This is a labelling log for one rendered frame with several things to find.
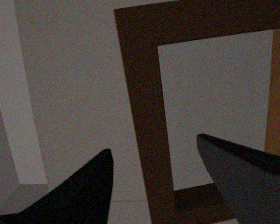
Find dark brown picture frame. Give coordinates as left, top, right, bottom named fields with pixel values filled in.
left=113, top=0, right=280, bottom=224

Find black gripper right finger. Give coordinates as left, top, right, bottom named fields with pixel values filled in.
left=197, top=134, right=280, bottom=224

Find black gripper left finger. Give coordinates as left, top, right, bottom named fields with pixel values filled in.
left=0, top=149, right=113, bottom=224

